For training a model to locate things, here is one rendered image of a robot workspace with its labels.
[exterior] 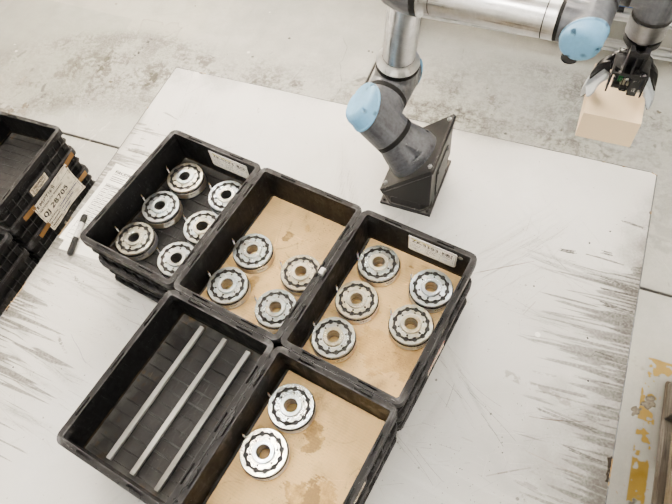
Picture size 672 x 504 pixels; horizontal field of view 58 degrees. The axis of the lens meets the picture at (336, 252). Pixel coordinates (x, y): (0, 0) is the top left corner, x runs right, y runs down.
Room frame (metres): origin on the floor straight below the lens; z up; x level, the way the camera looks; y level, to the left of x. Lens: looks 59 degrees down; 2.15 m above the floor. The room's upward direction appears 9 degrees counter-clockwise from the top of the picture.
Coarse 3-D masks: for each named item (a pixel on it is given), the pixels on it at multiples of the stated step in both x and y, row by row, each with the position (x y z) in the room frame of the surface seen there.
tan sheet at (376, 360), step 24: (408, 264) 0.72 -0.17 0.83; (384, 288) 0.67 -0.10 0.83; (408, 288) 0.66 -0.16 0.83; (432, 288) 0.65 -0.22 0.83; (336, 312) 0.63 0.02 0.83; (384, 312) 0.61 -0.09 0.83; (360, 336) 0.55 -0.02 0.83; (384, 336) 0.54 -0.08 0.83; (360, 360) 0.50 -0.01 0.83; (384, 360) 0.49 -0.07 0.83; (408, 360) 0.48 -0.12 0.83; (384, 384) 0.43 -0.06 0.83
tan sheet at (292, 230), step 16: (272, 208) 0.96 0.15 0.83; (288, 208) 0.95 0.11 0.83; (256, 224) 0.92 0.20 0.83; (272, 224) 0.91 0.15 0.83; (288, 224) 0.90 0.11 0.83; (304, 224) 0.89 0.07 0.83; (320, 224) 0.88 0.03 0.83; (336, 224) 0.88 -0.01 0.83; (272, 240) 0.86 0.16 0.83; (288, 240) 0.85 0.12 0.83; (304, 240) 0.84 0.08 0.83; (320, 240) 0.84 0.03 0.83; (288, 256) 0.80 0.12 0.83; (320, 256) 0.79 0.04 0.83; (272, 272) 0.76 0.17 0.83; (256, 288) 0.73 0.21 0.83; (272, 288) 0.72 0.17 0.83; (256, 320) 0.64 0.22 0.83
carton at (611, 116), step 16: (592, 96) 0.91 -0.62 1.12; (608, 96) 0.90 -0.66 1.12; (624, 96) 0.89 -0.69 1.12; (640, 96) 0.89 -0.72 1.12; (592, 112) 0.86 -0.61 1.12; (608, 112) 0.86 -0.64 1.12; (624, 112) 0.85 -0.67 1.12; (640, 112) 0.84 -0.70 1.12; (592, 128) 0.85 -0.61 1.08; (608, 128) 0.84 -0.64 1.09; (624, 128) 0.82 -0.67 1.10; (624, 144) 0.81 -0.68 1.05
